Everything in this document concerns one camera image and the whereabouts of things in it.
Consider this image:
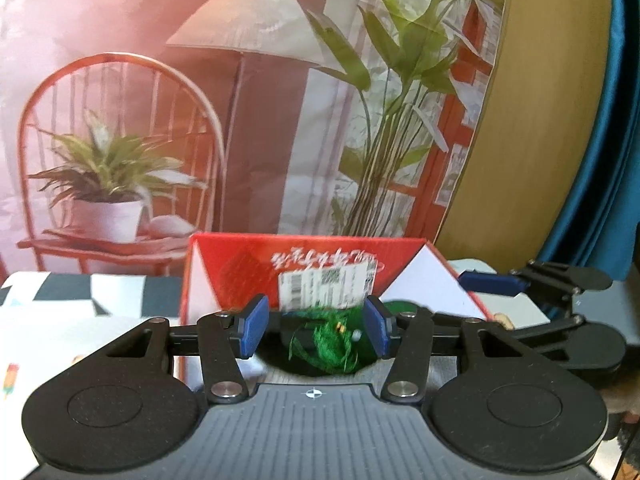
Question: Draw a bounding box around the teal curtain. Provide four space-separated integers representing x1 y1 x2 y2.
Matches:
537 0 640 281

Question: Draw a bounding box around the printed wall tapestry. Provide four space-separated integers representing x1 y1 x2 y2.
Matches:
0 0 513 278

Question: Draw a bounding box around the yellow wooden board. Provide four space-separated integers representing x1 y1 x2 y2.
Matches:
432 0 613 261

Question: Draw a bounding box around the red strawberry print cardboard box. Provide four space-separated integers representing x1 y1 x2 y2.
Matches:
180 232 496 396

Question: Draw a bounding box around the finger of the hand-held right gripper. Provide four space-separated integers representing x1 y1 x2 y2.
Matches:
457 260 576 301
500 310 587 348

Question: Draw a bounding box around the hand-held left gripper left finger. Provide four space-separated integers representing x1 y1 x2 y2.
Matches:
77 294 271 405

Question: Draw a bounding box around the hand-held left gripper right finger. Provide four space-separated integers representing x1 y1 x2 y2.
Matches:
362 295 553 405

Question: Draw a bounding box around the green fringed soft toy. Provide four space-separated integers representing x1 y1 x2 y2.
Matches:
260 300 381 376

